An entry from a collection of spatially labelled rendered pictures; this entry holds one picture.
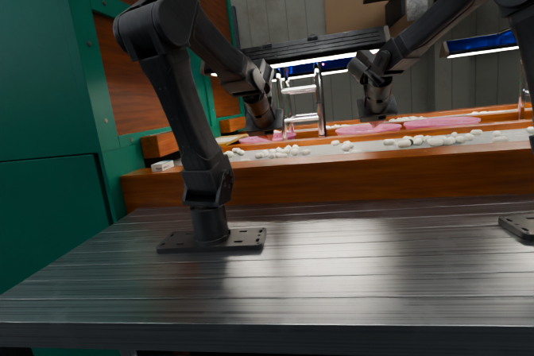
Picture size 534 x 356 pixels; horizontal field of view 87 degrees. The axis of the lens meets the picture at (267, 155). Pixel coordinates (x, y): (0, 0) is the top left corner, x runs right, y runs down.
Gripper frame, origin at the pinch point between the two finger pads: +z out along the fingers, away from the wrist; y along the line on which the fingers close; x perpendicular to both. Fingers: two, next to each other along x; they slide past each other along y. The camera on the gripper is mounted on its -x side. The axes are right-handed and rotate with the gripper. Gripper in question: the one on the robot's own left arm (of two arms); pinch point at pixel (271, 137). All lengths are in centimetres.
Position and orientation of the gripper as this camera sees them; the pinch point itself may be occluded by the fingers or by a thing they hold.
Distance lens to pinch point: 84.9
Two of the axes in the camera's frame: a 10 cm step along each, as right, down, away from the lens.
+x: -0.5, 8.7, -4.9
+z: 2.3, 4.9, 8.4
